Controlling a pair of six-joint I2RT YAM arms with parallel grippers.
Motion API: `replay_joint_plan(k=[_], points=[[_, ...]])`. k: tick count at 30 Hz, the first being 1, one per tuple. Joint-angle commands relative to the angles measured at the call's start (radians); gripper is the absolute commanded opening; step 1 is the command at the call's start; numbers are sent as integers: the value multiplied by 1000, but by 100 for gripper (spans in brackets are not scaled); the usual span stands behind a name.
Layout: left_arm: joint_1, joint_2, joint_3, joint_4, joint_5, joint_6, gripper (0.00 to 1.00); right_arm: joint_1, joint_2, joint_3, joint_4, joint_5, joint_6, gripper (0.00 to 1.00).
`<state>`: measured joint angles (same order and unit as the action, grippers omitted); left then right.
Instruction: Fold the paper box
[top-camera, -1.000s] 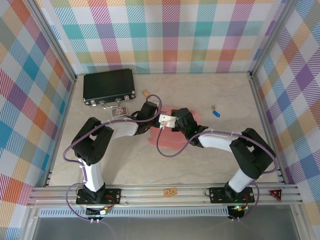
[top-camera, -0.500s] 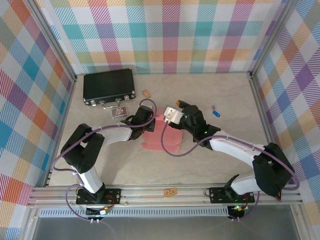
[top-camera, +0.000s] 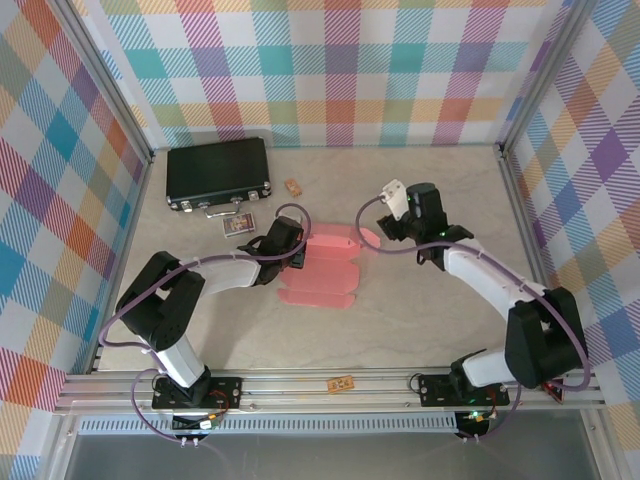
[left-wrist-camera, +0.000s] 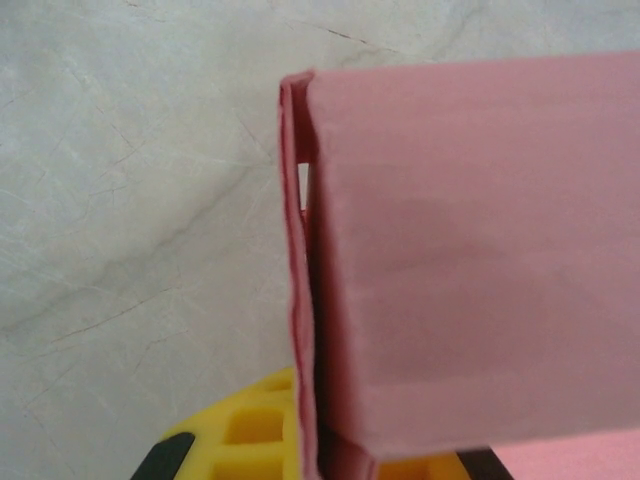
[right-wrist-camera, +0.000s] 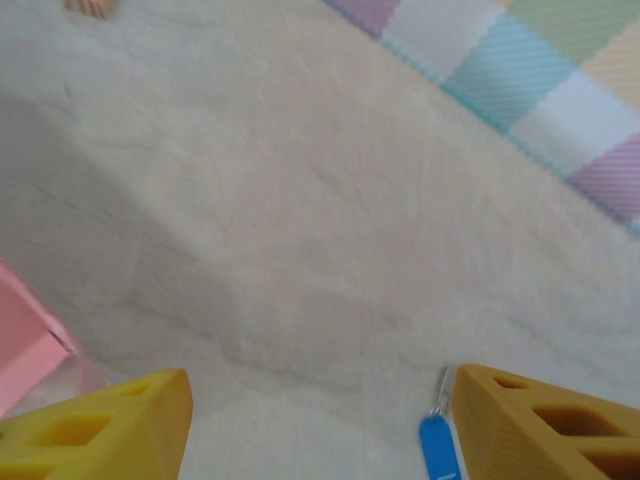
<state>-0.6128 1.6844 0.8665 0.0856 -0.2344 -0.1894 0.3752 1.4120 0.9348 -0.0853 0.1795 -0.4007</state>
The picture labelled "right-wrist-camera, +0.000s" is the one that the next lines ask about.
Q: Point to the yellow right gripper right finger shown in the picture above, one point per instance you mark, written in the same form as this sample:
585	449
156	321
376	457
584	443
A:
500	435

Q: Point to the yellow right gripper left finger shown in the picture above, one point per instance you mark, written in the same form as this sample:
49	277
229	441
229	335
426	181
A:
100	440

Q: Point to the pink paper box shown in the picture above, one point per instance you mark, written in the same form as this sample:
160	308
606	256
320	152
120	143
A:
25	350

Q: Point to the small striped wooden block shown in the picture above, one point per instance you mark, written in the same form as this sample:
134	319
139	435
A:
90	7

